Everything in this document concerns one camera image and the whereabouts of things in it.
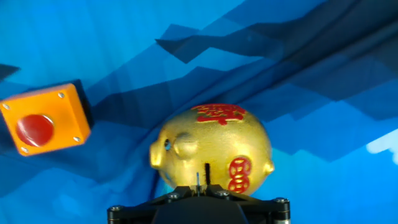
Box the blue landscape print cloth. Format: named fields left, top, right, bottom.
left=0, top=0, right=398, bottom=224

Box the orange box with red button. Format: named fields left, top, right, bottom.
left=0, top=79, right=95, bottom=157

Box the golden piggy bank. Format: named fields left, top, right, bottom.
left=149, top=103, right=275, bottom=196

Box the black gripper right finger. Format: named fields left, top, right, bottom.
left=198, top=184, right=292, bottom=224

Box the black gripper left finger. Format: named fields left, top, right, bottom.
left=107, top=185, right=200, bottom=224

